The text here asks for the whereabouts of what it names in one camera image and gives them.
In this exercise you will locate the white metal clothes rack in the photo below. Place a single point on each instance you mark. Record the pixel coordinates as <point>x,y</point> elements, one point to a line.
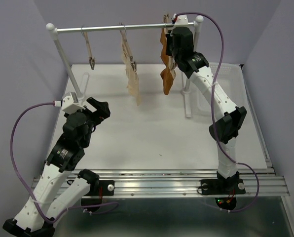
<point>80,89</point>

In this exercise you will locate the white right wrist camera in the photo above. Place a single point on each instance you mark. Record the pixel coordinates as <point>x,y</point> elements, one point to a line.
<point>180,20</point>

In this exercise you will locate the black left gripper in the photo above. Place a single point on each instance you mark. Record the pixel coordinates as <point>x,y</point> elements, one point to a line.
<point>102,112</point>

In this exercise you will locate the white plastic basket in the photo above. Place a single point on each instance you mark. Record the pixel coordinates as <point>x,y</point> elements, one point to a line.
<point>230,78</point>

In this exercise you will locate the cream underwear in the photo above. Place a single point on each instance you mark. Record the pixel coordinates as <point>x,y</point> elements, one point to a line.
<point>133,79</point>

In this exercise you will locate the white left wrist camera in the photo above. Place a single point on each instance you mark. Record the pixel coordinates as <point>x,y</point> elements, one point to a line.
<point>70,103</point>

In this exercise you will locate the brown underwear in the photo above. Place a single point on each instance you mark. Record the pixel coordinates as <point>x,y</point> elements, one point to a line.
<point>168,74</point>

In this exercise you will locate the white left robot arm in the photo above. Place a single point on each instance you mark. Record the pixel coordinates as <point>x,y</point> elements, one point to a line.
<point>44,208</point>

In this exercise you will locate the wooden hanger with brown underwear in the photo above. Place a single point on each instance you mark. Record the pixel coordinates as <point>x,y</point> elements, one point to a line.
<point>165,53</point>

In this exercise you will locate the aluminium mounting rail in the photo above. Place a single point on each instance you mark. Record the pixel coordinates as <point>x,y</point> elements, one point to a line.
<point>184,183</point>

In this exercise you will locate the empty wooden clip hanger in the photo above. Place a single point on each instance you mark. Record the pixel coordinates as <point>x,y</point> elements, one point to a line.
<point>91,58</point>

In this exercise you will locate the wooden hanger with cream underwear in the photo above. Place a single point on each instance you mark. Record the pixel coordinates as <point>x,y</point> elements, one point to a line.
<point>128,49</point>

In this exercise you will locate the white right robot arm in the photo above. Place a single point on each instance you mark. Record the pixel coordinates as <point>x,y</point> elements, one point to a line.
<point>227,117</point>

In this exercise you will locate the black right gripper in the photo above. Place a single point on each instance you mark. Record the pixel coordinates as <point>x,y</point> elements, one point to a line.
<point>169,38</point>

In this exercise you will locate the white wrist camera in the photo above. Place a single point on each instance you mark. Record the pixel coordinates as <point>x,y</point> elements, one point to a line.
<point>70,103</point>
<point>180,20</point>

